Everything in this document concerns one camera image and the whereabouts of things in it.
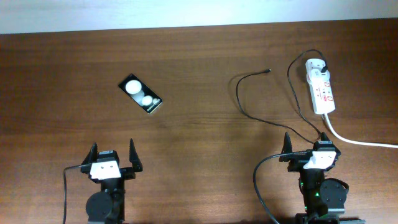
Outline black phone charging cable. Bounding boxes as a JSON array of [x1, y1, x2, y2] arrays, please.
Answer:
[[235, 49, 329, 144]]

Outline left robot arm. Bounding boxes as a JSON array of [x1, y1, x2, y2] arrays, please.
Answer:
[[80, 140, 143, 224]]

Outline white power strip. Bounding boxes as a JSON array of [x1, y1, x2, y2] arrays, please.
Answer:
[[305, 58, 335, 114]]

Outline black smartphone with lit screen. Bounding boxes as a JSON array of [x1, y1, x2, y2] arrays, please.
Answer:
[[118, 73, 163, 114]]

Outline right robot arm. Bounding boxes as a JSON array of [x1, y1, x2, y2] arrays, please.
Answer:
[[279, 133, 366, 224]]

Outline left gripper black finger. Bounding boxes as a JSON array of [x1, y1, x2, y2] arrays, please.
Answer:
[[81, 143, 98, 165], [129, 139, 143, 172]]

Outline white power strip cord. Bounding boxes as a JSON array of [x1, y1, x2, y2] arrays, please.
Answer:
[[322, 113, 398, 149]]

